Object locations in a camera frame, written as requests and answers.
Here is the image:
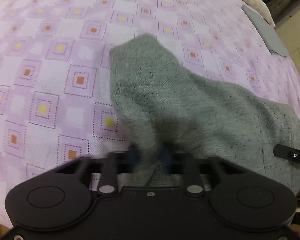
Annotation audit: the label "grey knitted pants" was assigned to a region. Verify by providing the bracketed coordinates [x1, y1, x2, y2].
[109, 34, 300, 192]

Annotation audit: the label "folded grey cloth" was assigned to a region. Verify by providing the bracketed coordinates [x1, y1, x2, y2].
[242, 5, 289, 57]

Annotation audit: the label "pink patterned bed sheet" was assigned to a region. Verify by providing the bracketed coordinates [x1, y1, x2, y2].
[0, 0, 300, 227]

